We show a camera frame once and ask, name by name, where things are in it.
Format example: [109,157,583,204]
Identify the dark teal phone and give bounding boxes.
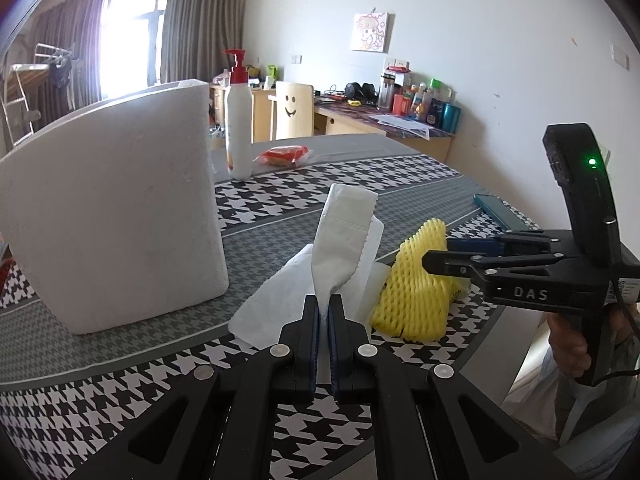
[474,193,539,234]

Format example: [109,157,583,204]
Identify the black headphones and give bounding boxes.
[345,82,377,102]

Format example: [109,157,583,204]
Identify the person's light clothing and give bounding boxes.
[500,347,640,480]

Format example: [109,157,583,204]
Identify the cluster of toiletry bottles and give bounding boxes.
[377,67,462,133]

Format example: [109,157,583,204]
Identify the patterned desk cloth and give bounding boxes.
[314,99,457,139]

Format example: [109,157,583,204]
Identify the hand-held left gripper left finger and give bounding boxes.
[75,295,321,480]

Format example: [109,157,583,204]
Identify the yellow foam net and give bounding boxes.
[370,218,472,342]

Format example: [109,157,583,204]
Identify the white pump lotion bottle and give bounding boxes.
[223,49,254,181]

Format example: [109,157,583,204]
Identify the wooden smiley face chair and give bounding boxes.
[270,81,316,141]

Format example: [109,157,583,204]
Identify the dark hanging clothes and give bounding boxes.
[47,55,76,88]

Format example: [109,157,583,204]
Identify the white foam box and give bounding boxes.
[0,79,231,336]

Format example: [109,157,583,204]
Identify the cartoon wall picture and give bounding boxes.
[351,11,391,54]

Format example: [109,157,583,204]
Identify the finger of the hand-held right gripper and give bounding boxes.
[421,247,569,281]
[447,232,551,256]

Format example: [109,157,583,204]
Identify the red snack packet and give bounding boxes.
[252,143,314,167]

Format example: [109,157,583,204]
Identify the white paper tissue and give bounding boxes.
[229,183,392,386]

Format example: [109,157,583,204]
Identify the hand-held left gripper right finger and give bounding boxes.
[330,295,568,480]

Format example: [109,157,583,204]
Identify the houndstooth tablecloth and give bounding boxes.
[0,132,551,480]

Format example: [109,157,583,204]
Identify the printed paper sheets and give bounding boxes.
[369,114,432,139]

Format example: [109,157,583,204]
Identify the glass balcony door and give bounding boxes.
[97,0,173,101]

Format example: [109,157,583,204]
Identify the long wooden desk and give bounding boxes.
[210,82,456,163]

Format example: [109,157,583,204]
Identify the person's right hand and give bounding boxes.
[548,305,640,381]

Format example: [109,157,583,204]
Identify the brown curtain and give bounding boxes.
[30,0,107,112]
[160,0,249,92]

